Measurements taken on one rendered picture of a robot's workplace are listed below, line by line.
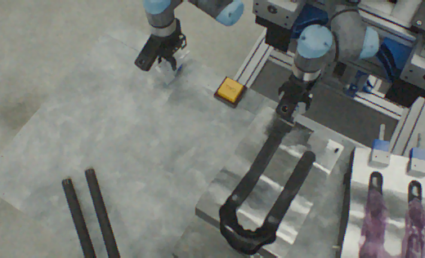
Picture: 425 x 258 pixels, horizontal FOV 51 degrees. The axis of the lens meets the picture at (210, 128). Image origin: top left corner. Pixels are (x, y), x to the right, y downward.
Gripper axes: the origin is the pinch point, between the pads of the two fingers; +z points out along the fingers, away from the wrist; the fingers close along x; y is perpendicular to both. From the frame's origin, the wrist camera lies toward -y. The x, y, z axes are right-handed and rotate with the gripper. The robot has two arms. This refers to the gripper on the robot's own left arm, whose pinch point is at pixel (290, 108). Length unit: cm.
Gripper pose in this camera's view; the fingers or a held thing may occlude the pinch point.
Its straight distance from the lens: 139.6
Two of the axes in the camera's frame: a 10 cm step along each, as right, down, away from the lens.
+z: 0.2, 4.0, 9.2
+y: 5.5, -7.7, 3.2
